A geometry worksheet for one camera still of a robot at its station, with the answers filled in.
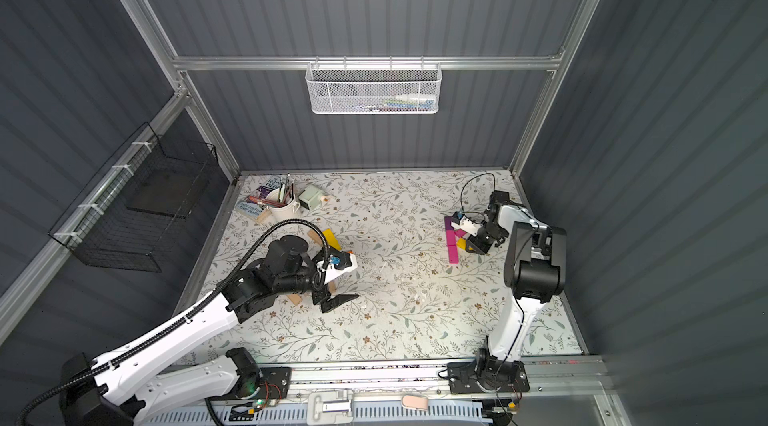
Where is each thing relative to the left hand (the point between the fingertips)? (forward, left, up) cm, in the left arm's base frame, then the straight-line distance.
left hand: (352, 278), depth 71 cm
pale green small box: (+37, +19, -14) cm, 44 cm away
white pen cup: (+29, +26, -11) cm, 40 cm away
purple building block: (+29, -29, -19) cm, 46 cm away
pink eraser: (-23, -15, -17) cm, 32 cm away
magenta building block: (+25, -33, -19) cm, 46 cm away
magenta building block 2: (+20, -30, -20) cm, 41 cm away
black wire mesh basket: (+14, +55, +9) cm, 57 cm away
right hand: (+21, -40, -19) cm, 48 cm away
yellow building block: (+21, -33, -19) cm, 43 cm away
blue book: (+37, +41, -18) cm, 58 cm away
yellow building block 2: (+24, +11, -20) cm, 33 cm away
